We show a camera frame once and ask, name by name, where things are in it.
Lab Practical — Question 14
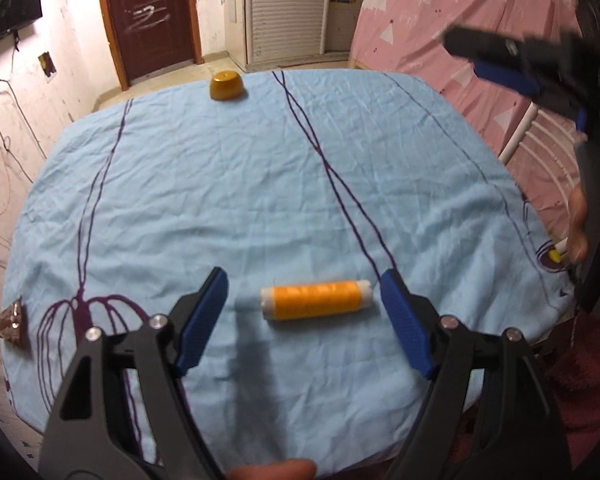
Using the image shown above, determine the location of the light blue tablecloth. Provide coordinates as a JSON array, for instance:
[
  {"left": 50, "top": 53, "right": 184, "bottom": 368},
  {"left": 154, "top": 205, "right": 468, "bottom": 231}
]
[{"left": 0, "top": 68, "right": 579, "bottom": 472}]

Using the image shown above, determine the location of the dark red door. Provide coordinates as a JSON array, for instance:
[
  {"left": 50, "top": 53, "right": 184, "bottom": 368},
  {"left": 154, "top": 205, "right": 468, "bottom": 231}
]
[{"left": 94, "top": 0, "right": 204, "bottom": 92}]

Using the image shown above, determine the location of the white metal chair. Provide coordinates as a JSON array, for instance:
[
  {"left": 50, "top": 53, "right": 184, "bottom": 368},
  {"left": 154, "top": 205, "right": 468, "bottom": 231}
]
[{"left": 497, "top": 99, "right": 589, "bottom": 257}]

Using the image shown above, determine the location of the open wall socket box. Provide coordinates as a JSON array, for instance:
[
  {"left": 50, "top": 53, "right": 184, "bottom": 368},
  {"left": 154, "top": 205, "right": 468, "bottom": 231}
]
[{"left": 37, "top": 51, "right": 57, "bottom": 81}]

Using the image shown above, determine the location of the person's red garment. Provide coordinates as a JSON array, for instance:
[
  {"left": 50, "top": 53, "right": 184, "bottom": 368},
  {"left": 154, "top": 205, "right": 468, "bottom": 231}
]
[{"left": 454, "top": 297, "right": 600, "bottom": 480}]

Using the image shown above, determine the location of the small brown wrapper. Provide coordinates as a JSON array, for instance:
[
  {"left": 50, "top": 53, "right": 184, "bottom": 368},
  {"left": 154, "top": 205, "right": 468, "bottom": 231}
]
[{"left": 0, "top": 299, "right": 30, "bottom": 347}]

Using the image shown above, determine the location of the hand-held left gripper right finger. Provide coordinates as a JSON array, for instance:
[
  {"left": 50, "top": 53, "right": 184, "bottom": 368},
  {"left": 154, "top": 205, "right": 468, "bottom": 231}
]
[{"left": 379, "top": 268, "right": 572, "bottom": 480}]

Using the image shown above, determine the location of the pink tree print curtain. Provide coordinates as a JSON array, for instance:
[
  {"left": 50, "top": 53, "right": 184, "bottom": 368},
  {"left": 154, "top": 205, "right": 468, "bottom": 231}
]
[{"left": 348, "top": 0, "right": 589, "bottom": 249}]

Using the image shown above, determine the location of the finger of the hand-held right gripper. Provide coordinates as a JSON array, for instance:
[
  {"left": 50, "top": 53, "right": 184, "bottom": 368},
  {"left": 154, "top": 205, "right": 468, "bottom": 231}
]
[
  {"left": 443, "top": 25, "right": 583, "bottom": 99},
  {"left": 539, "top": 87, "right": 590, "bottom": 134}
]

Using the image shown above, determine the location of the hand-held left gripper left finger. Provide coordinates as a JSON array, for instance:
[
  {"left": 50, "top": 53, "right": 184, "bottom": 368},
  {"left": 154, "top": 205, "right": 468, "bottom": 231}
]
[{"left": 37, "top": 266, "right": 230, "bottom": 480}]

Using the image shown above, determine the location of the person's right hand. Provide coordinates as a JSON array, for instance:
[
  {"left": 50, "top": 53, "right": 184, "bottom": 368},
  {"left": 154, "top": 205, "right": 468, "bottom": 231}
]
[{"left": 565, "top": 184, "right": 590, "bottom": 264}]

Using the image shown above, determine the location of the orange thread spool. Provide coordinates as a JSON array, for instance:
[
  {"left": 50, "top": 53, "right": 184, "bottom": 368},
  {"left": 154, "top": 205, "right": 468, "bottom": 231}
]
[{"left": 259, "top": 278, "right": 376, "bottom": 322}]

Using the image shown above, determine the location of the white louvered wardrobe door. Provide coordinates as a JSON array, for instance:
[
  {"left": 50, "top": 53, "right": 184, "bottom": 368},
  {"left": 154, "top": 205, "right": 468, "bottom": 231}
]
[{"left": 237, "top": 0, "right": 331, "bottom": 72}]

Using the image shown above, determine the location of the person's left hand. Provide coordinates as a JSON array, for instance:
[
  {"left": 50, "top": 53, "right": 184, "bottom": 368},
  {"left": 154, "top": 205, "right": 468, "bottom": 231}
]
[{"left": 228, "top": 458, "right": 317, "bottom": 480}]

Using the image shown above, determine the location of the amber small bowl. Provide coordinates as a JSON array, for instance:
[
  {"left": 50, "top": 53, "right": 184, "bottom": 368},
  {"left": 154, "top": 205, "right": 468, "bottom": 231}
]
[{"left": 208, "top": 70, "right": 247, "bottom": 103}]

